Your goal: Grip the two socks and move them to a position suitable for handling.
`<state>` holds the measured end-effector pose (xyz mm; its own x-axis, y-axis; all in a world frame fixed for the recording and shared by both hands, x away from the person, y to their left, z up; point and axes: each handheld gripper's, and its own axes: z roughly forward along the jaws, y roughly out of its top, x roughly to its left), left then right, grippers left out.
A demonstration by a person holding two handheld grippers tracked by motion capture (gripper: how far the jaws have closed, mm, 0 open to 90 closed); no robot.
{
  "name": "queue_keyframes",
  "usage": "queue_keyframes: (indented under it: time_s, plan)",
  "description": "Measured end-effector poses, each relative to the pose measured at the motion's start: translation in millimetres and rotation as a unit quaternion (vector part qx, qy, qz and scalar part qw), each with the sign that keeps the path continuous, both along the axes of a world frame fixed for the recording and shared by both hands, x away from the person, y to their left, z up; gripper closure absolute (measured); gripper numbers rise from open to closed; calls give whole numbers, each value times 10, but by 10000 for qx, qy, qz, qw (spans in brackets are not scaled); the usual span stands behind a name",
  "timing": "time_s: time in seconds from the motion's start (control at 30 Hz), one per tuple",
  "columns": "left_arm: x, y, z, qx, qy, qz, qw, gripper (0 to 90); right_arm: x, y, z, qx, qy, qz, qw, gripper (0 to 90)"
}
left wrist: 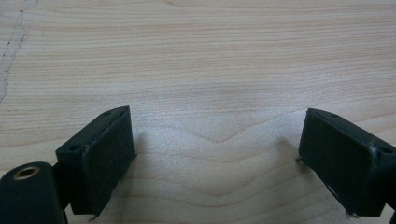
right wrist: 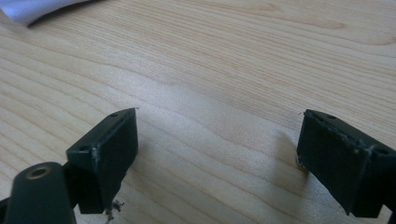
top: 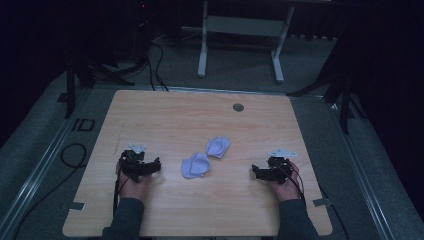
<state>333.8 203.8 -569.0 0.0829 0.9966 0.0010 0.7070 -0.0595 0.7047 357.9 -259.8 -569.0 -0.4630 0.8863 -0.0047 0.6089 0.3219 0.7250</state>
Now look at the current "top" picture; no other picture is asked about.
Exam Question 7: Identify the black floor cable loop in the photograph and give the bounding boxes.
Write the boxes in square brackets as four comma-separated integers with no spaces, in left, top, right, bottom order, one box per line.
[11,142,88,240]

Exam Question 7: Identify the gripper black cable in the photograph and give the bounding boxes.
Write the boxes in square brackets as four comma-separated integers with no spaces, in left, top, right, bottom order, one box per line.
[275,163,307,202]
[112,171,124,216]

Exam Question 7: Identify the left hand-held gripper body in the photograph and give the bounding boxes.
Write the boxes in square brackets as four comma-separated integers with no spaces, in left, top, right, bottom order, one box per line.
[119,142,153,183]

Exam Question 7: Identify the person's right hand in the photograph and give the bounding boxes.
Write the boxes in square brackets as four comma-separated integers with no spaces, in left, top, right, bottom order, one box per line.
[269,161,305,203]

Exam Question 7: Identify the white metal desk frame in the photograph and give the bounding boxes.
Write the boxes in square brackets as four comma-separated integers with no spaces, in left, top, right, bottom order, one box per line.
[197,0,296,84]

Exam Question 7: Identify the black metal stand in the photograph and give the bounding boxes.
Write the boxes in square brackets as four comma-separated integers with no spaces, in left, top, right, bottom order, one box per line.
[287,74,368,135]
[64,58,136,120]

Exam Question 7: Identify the grey tape piece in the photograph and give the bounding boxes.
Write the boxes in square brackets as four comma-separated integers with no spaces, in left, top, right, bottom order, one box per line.
[312,197,333,208]

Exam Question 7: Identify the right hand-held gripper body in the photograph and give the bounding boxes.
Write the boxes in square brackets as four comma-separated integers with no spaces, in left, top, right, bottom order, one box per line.
[264,148,298,185]

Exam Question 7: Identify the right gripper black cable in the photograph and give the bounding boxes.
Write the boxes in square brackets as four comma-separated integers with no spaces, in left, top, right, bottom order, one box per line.
[275,163,307,202]

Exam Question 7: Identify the person's left hand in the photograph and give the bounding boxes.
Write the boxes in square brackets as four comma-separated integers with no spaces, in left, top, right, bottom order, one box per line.
[115,166,154,200]

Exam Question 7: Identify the light purple sock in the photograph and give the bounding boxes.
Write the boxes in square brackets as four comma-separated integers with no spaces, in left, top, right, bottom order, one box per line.
[180,151,212,180]
[204,135,232,160]

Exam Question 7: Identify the aluminium floor rail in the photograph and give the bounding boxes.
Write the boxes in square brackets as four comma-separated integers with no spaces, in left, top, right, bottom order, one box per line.
[328,101,399,240]
[0,89,96,234]

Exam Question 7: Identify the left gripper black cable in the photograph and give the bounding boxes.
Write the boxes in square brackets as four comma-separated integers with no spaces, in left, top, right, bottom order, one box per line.
[112,171,124,216]

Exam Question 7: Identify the black cables behind table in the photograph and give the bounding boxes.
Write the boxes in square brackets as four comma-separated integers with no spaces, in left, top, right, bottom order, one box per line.
[145,41,170,92]

